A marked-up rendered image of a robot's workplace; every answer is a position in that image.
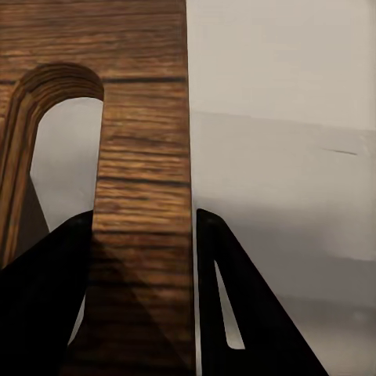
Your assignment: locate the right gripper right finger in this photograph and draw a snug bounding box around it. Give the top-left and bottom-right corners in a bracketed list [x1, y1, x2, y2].
[196, 209, 328, 376]

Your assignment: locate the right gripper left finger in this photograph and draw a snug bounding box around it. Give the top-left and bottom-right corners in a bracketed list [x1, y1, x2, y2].
[0, 209, 93, 376]

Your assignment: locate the cutting board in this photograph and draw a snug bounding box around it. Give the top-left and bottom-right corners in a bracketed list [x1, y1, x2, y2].
[0, 0, 197, 376]

